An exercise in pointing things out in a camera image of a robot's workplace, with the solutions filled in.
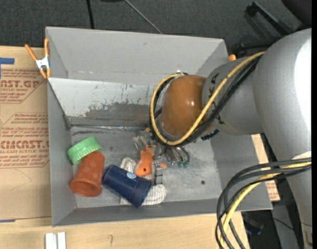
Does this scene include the grey metal bin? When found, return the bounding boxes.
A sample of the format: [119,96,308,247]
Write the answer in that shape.
[45,26,274,227]

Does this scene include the orange plastic cup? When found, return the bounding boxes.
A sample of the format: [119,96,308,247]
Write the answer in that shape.
[69,150,106,198]

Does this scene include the brown cardboard board, red print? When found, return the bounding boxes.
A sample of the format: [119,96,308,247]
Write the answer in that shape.
[0,45,281,224]

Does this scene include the green ribbed plastic lid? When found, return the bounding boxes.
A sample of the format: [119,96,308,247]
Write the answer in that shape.
[66,136,102,165]

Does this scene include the dark blue plastic cup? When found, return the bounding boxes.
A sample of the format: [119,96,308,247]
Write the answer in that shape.
[101,164,153,209]

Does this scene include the white striped cloth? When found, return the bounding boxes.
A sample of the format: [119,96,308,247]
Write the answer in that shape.
[119,157,168,206]

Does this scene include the orange toy animal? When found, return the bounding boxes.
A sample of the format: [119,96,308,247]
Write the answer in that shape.
[134,146,168,178]

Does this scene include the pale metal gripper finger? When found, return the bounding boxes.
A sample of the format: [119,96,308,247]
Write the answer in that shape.
[152,161,166,186]
[133,134,149,151]

